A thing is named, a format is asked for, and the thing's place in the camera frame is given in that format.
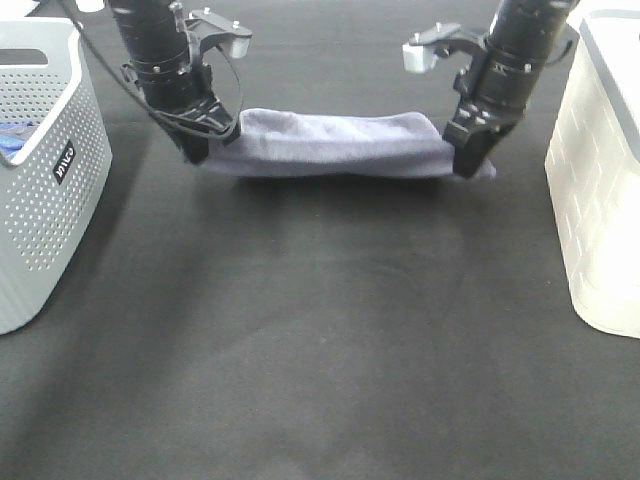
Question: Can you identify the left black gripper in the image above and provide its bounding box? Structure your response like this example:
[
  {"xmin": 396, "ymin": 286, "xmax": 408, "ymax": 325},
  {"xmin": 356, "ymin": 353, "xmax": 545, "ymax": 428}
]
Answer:
[{"xmin": 148, "ymin": 90, "xmax": 241, "ymax": 165}]

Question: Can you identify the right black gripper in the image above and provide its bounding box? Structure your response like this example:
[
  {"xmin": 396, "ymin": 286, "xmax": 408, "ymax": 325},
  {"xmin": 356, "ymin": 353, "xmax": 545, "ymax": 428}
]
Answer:
[{"xmin": 442, "ymin": 96, "xmax": 524, "ymax": 178}]

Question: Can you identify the grey-blue microfibre towel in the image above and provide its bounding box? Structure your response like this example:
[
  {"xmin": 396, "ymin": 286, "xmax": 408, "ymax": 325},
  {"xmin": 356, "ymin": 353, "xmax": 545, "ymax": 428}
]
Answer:
[{"xmin": 182, "ymin": 107, "xmax": 498, "ymax": 180}]

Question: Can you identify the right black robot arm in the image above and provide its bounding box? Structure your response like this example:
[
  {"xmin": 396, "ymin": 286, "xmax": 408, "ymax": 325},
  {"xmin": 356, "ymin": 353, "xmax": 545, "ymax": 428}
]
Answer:
[{"xmin": 443, "ymin": 1, "xmax": 578, "ymax": 178}]

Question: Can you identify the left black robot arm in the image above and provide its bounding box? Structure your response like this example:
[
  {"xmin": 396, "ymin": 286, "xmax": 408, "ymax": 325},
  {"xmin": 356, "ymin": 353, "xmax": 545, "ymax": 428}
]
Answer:
[{"xmin": 107, "ymin": 1, "xmax": 253, "ymax": 164}]

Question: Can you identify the blue towel in basket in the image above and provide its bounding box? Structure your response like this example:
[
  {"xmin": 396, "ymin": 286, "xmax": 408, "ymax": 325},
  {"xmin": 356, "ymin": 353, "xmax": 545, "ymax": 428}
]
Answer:
[{"xmin": 0, "ymin": 122, "xmax": 37, "ymax": 159}]

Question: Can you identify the white laundry basket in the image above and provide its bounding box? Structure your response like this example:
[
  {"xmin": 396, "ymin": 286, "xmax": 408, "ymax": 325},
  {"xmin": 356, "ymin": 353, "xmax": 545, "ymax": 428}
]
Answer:
[{"xmin": 545, "ymin": 1, "xmax": 639, "ymax": 338}]

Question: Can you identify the grey perforated laundry basket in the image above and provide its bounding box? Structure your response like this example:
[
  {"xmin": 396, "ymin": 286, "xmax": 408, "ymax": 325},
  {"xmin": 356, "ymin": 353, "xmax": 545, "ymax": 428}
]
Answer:
[{"xmin": 1, "ymin": 17, "xmax": 112, "ymax": 334}]

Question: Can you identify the white cylinder at table edge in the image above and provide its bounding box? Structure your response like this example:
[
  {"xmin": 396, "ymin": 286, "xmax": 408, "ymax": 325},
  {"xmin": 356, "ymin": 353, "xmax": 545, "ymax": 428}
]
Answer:
[{"xmin": 75, "ymin": 0, "xmax": 105, "ymax": 13}]

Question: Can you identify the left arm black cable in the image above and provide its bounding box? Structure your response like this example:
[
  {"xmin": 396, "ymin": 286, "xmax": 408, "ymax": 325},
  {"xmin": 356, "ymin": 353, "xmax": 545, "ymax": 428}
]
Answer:
[{"xmin": 57, "ymin": 0, "xmax": 245, "ymax": 141}]

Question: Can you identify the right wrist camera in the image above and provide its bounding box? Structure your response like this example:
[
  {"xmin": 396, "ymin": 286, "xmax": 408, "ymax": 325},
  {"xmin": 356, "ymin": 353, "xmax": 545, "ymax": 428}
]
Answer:
[{"xmin": 402, "ymin": 22, "xmax": 486, "ymax": 74}]

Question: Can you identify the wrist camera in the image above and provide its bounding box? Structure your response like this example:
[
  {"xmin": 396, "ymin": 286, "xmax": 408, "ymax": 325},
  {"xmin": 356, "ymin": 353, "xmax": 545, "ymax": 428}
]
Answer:
[
  {"xmin": 402, "ymin": 22, "xmax": 486, "ymax": 74},
  {"xmin": 186, "ymin": 7, "xmax": 253, "ymax": 59}
]

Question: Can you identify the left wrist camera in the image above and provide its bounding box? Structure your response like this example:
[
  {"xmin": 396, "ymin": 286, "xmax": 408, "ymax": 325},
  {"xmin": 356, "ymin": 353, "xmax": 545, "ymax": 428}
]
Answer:
[{"xmin": 186, "ymin": 7, "xmax": 253, "ymax": 59}]

